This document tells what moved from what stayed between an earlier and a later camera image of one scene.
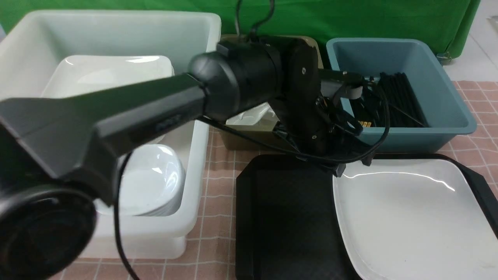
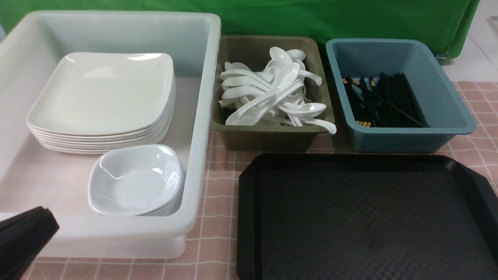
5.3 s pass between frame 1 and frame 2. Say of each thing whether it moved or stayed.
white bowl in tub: stayed
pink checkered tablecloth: stayed
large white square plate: moved
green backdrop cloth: stayed
